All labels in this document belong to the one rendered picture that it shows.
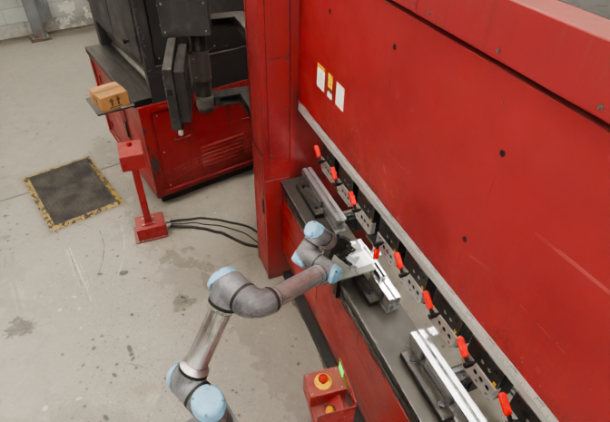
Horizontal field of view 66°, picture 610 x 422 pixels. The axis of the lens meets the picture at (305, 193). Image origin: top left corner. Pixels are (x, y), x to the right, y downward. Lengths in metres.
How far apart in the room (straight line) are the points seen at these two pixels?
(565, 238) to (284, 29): 1.68
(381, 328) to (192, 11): 1.71
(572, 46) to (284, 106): 1.76
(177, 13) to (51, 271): 2.22
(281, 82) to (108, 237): 2.10
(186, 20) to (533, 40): 1.72
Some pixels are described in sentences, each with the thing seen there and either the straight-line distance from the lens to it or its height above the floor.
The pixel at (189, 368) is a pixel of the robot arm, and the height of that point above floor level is 1.03.
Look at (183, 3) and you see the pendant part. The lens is 2.44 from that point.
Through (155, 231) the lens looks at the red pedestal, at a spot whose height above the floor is 0.07.
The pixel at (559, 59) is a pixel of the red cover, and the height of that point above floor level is 2.23.
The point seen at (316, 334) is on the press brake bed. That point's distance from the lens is 3.10.
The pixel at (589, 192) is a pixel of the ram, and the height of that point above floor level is 2.01.
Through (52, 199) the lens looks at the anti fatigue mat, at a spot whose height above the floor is 0.01.
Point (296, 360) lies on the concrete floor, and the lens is 3.05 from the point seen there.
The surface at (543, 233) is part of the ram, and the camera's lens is 1.25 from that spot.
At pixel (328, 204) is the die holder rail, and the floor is 0.97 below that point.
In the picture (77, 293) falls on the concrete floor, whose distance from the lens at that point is 3.67.
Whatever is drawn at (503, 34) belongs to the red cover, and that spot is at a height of 2.22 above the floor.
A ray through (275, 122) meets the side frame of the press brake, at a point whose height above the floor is 1.29.
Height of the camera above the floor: 2.60
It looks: 39 degrees down
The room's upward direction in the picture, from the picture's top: 2 degrees clockwise
